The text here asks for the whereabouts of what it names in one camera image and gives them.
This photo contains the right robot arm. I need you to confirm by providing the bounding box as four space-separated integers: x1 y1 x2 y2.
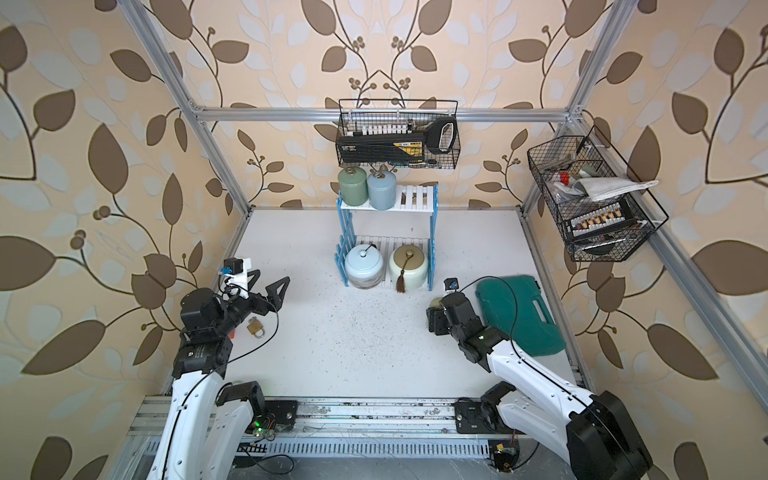
427 292 653 479

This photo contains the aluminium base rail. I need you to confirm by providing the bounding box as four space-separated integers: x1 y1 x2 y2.
127 395 626 440

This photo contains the white folded paper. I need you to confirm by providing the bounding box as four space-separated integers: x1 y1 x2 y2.
574 177 659 202

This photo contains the green tea canister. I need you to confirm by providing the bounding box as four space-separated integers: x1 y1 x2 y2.
338 166 368 207

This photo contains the paint tube set box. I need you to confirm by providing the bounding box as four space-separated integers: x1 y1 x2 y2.
566 200 639 241

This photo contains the black wire basket right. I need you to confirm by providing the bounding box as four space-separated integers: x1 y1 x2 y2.
527 126 669 262

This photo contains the white-blue ceramic jar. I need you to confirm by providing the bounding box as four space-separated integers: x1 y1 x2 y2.
344 244 385 289

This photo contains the blue tea canister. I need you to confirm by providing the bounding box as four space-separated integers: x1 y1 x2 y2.
367 171 397 211

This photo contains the cream jar with tassel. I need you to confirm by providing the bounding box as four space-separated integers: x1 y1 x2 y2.
388 244 428 293

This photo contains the brass padlock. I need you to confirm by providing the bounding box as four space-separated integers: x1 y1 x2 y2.
247 317 265 339

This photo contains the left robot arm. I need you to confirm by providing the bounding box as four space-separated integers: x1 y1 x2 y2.
147 265 298 479

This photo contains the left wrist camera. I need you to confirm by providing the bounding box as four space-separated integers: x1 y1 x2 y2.
219 257 252 298

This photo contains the yellow-green tea canister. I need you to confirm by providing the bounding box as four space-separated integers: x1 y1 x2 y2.
429 298 444 311

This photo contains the black wire basket back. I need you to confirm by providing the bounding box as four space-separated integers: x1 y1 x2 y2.
335 97 461 169

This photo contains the black yellow tool box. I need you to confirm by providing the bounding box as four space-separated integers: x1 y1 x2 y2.
336 133 425 165

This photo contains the black wire basket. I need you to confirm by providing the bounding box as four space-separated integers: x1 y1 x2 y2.
335 97 461 169
527 126 669 262

